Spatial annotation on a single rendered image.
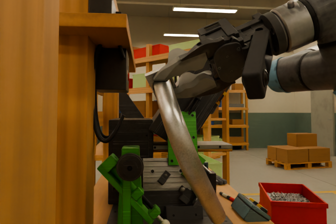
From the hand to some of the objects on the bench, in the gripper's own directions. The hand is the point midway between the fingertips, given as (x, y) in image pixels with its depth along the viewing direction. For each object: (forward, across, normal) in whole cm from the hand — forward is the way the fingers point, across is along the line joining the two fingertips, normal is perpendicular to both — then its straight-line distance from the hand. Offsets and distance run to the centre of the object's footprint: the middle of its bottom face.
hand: (165, 87), depth 47 cm
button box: (-5, -80, -12) cm, 81 cm away
